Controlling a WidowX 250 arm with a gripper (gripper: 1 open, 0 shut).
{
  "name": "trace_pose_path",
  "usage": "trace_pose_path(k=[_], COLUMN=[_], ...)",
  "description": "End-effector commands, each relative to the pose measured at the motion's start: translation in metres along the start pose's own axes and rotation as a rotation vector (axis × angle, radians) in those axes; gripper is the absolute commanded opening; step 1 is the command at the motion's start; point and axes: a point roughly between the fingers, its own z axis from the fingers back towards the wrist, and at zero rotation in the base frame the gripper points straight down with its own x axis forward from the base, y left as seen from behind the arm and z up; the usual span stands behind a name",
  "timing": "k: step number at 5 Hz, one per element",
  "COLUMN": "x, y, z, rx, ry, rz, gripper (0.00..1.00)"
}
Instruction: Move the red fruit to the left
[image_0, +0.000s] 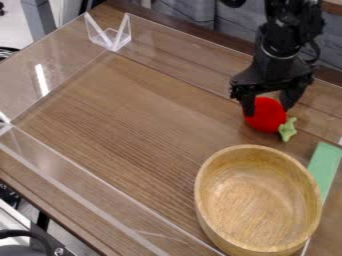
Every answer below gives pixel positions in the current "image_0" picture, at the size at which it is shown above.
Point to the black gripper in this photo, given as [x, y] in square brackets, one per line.
[272, 74]

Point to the red plush fruit green stem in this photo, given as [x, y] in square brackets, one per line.
[271, 119]

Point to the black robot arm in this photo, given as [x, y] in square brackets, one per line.
[285, 54]

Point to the green tape strip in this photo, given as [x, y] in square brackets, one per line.
[324, 166]

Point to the wooden bowl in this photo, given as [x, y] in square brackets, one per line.
[258, 201]

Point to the clear acrylic enclosure wall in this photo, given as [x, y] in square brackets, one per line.
[108, 130]

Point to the black metal bracket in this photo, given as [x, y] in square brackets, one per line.
[45, 243]

